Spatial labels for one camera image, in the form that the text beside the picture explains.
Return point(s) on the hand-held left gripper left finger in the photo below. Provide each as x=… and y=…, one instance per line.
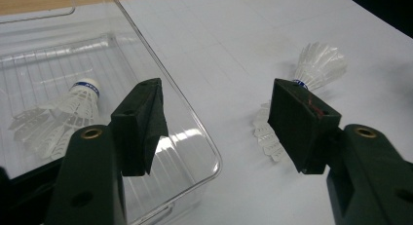
x=139, y=127

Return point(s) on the clear plastic container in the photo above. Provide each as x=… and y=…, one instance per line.
x=181, y=147

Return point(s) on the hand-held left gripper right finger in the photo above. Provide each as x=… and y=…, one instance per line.
x=302, y=127

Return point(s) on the white feather shuttlecock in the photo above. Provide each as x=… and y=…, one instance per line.
x=78, y=101
x=319, y=64
x=264, y=134

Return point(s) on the white table cover sheet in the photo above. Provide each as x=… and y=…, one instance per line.
x=243, y=40

